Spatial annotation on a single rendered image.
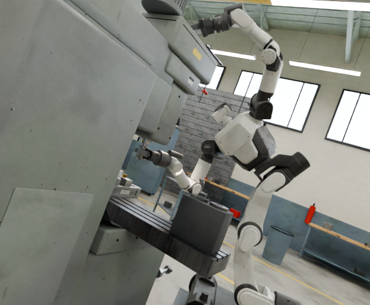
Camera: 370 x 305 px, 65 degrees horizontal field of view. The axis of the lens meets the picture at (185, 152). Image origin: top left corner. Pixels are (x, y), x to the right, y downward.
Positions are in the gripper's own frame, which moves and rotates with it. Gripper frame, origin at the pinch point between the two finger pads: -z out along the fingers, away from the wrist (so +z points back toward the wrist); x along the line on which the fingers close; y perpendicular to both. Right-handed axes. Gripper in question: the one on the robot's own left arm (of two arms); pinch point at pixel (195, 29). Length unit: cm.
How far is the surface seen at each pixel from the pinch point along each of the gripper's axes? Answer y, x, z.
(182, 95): -34.4, -0.2, -12.6
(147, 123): -52, -21, -26
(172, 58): -23.7, -22.0, -10.0
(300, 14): 369, 680, 207
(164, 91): -37.0, -18.4, -16.7
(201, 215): -97, -19, -8
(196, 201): -91, -18, -9
